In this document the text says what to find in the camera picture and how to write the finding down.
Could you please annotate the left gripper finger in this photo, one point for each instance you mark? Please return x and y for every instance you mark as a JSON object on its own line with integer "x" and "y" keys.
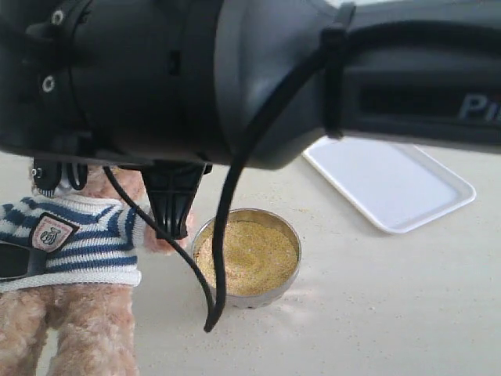
{"x": 18, "y": 262}

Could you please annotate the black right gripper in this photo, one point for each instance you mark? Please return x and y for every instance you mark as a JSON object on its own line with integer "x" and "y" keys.
{"x": 171, "y": 188}

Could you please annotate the brown teddy bear striped sweater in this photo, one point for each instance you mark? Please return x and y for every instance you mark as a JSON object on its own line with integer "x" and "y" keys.
{"x": 87, "y": 242}

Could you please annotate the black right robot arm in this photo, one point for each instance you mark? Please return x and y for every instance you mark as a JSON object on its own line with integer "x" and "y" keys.
{"x": 144, "y": 83}

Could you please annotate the metal bowl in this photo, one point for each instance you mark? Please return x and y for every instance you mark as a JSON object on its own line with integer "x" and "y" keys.
{"x": 272, "y": 220}

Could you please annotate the yellow millet grains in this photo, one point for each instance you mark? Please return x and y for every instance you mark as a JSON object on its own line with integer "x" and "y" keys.
{"x": 257, "y": 258}

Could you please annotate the white rectangular plastic tray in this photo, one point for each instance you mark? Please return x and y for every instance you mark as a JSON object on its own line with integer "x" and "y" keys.
{"x": 397, "y": 187}

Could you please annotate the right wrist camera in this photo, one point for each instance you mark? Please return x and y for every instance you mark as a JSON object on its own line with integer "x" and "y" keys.
{"x": 46, "y": 176}

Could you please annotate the black cable tie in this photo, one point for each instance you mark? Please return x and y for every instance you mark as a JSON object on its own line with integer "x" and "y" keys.
{"x": 334, "y": 44}

